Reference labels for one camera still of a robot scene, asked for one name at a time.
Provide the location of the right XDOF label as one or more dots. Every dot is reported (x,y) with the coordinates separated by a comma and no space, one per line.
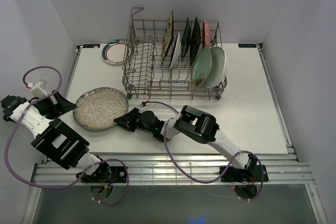
(247,45)

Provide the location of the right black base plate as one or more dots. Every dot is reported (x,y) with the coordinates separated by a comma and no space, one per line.
(243,176)

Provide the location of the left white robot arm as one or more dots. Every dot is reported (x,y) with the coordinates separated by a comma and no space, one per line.
(53,137)

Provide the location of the aluminium frame rail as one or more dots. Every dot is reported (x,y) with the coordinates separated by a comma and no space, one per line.
(154,170)

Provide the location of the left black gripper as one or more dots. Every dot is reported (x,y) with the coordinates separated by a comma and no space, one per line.
(63,106)

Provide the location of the left XDOF label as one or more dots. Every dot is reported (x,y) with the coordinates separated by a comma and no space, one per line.
(91,46)

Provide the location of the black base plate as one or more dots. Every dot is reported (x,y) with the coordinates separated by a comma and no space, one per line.
(243,176)
(115,175)

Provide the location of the grey speckled round plate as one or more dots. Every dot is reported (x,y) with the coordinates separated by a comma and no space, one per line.
(97,108)

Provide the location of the large teal red rimmed plate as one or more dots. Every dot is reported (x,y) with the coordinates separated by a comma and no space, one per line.
(176,50)

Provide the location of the light green floral plate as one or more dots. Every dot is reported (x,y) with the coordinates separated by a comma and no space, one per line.
(202,67)

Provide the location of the black floral square plate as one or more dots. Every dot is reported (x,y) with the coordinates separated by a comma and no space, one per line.
(195,40)

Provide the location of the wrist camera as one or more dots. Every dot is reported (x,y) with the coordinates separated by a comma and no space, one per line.
(144,105)
(38,89)

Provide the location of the xdof label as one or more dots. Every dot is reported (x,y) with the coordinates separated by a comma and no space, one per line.
(91,46)
(247,45)

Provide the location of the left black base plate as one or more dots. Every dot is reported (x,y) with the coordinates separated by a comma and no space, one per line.
(115,175)

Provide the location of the teal square plate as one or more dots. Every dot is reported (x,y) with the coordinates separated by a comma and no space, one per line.
(185,39)

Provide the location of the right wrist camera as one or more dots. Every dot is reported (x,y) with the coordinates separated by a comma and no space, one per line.
(144,105)

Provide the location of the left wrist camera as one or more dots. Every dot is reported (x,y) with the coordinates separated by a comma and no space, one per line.
(38,89)

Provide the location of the grey wire dish rack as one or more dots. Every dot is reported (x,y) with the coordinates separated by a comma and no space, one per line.
(145,75)

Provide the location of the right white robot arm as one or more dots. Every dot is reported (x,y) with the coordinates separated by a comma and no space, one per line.
(243,166)

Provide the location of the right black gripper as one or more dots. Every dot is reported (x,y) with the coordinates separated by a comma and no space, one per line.
(128,119)

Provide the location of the cream floral square plate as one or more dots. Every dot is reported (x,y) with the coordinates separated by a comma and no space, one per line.
(168,37)

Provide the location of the white oval plate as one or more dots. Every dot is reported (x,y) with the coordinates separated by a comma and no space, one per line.
(219,67)

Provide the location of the pink polka dot plate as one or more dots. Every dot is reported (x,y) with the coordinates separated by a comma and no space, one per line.
(206,34)

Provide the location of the small teal red rimmed plate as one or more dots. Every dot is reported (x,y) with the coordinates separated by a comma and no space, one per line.
(114,51)

